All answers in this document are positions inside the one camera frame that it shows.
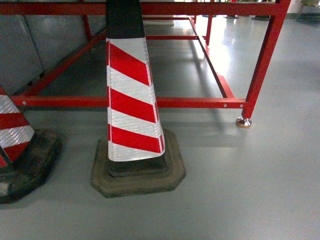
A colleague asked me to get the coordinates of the red white traffic cone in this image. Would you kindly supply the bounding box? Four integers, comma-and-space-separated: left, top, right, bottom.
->
91, 0, 186, 198

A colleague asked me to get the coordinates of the red metal frame cart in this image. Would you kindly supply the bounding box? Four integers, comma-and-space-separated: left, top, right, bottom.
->
0, 0, 290, 128

